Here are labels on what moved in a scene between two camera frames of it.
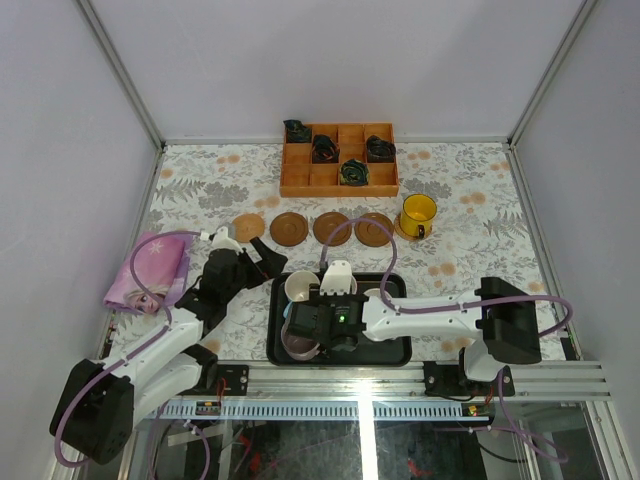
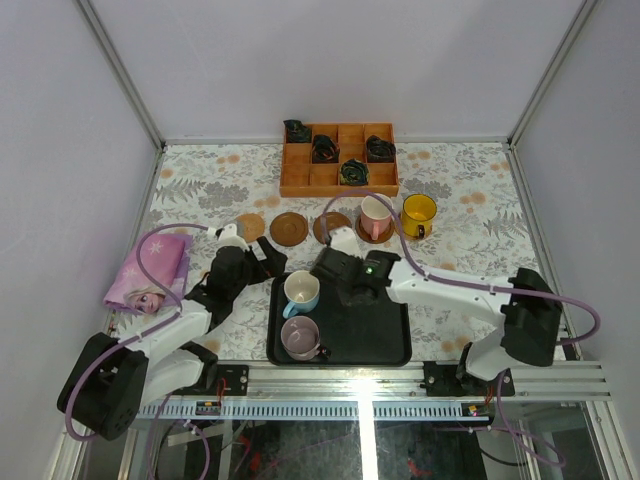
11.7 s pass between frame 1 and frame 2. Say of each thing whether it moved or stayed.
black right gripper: moved
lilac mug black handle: stayed
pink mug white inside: moved
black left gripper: stayed
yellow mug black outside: stayed
